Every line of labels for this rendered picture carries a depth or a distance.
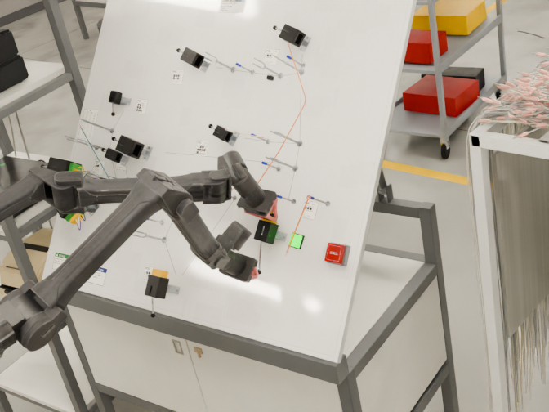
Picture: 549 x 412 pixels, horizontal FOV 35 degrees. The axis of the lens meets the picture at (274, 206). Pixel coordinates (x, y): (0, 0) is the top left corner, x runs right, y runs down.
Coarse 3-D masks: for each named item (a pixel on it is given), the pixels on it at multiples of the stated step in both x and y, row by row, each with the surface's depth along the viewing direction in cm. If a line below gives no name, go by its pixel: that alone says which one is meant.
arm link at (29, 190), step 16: (32, 176) 217; (48, 176) 216; (0, 192) 213; (16, 192) 213; (32, 192) 215; (48, 192) 222; (64, 192) 214; (0, 208) 209; (16, 208) 213; (64, 208) 217
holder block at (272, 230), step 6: (258, 222) 237; (264, 222) 236; (270, 222) 235; (258, 228) 237; (264, 228) 236; (270, 228) 235; (276, 228) 237; (258, 234) 236; (264, 234) 235; (270, 234) 236; (264, 240) 235; (270, 240) 237
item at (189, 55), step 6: (186, 48) 263; (186, 54) 264; (192, 54) 262; (198, 54) 261; (186, 60) 263; (192, 60) 261; (198, 60) 264; (204, 60) 267; (198, 66) 264; (204, 66) 270; (204, 72) 269
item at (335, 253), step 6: (330, 246) 230; (336, 246) 229; (342, 246) 228; (330, 252) 229; (336, 252) 229; (342, 252) 228; (324, 258) 230; (330, 258) 229; (336, 258) 228; (342, 258) 228
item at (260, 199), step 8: (256, 192) 226; (264, 192) 230; (272, 192) 230; (240, 200) 233; (248, 200) 227; (256, 200) 228; (264, 200) 230; (272, 200) 229; (248, 208) 231; (256, 208) 229; (264, 208) 228
